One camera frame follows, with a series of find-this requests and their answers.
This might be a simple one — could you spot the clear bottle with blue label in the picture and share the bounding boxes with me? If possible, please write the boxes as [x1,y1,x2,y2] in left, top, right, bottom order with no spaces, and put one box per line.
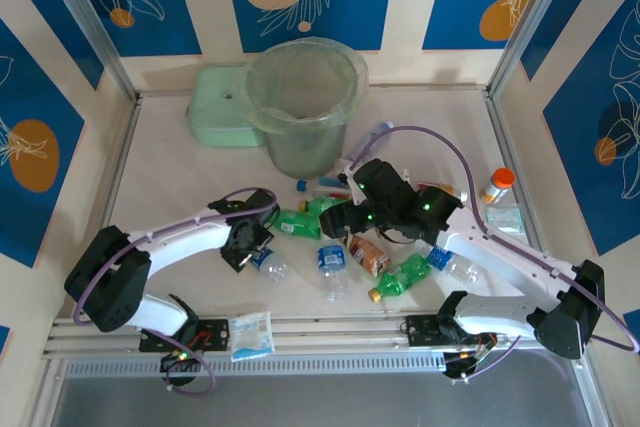
[249,245,291,284]
[423,242,480,285]
[315,242,350,302]

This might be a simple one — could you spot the crushed green plastic bottle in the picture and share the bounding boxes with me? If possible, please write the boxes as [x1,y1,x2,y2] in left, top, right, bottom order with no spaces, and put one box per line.
[272,209,324,240]

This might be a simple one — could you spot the clear bottle with blue cap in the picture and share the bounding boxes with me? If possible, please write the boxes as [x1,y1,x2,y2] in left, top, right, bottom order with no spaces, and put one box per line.
[295,174,354,198]

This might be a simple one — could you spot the clear bottle with lavender label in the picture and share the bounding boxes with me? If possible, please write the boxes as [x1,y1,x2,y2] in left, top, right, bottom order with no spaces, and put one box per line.
[346,120,396,162]

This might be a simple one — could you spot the green bottle with white label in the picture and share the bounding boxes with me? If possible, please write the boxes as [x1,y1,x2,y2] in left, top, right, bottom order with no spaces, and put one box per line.
[368,252,433,304]

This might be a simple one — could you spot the green mesh bin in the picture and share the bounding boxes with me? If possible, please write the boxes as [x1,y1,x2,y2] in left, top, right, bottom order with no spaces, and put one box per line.
[244,36,370,179]

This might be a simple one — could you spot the white wipes packet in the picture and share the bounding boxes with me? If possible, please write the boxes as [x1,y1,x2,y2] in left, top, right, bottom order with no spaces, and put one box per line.
[229,310,277,362]

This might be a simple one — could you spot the pale green sachet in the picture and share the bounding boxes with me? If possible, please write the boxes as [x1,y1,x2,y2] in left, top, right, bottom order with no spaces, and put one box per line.
[483,204,524,234]

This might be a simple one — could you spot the small bottle with orange cap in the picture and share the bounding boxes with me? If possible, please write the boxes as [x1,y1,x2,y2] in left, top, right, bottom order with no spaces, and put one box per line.
[480,168,516,206]

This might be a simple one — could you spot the mint green lidded box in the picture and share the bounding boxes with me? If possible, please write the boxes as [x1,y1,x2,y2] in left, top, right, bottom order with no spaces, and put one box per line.
[187,64,267,149]

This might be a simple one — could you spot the grey metal panel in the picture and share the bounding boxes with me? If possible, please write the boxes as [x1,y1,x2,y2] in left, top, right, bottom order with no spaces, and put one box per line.
[47,349,609,427]

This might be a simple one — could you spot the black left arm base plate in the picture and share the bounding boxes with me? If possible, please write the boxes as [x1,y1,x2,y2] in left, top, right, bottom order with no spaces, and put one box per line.
[138,316,231,354]

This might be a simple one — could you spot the long aluminium base rail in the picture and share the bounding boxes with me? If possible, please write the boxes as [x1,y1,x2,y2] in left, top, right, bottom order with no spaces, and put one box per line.
[42,315,586,361]

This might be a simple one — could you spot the aluminium side rail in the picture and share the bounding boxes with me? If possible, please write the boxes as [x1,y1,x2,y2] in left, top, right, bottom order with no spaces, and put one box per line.
[49,96,144,321]
[485,91,586,321]

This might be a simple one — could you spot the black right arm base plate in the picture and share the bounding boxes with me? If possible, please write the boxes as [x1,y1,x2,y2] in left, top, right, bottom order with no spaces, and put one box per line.
[403,314,494,348]

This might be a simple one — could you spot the grey slotted cable duct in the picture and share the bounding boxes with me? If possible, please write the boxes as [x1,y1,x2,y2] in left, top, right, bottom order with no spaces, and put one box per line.
[63,352,449,379]

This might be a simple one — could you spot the aluminium frame post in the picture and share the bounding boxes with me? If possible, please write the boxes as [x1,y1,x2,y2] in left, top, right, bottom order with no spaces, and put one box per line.
[35,0,139,101]
[488,0,617,98]

